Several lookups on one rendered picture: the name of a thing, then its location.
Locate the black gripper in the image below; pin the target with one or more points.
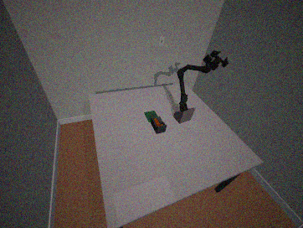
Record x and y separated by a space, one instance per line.
218 59

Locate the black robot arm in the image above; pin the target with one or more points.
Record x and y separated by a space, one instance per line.
205 69

